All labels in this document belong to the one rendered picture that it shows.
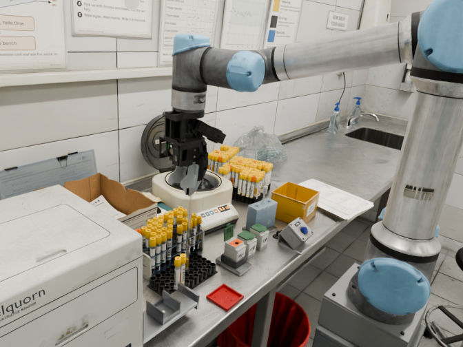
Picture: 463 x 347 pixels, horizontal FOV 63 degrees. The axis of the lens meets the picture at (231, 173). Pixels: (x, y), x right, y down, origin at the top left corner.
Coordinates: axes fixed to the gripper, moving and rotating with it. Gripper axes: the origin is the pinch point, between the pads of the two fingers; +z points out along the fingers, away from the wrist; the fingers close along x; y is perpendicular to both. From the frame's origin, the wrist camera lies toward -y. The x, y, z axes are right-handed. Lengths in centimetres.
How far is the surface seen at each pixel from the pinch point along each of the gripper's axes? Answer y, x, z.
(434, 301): -177, 45, 113
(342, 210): -69, 13, 24
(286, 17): -113, -51, -42
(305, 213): -49, 8, 21
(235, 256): -11.5, 7.3, 20.9
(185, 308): 11.4, 11.5, 22.0
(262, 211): -32.6, 0.4, 17.0
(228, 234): -13.2, 2.6, 16.7
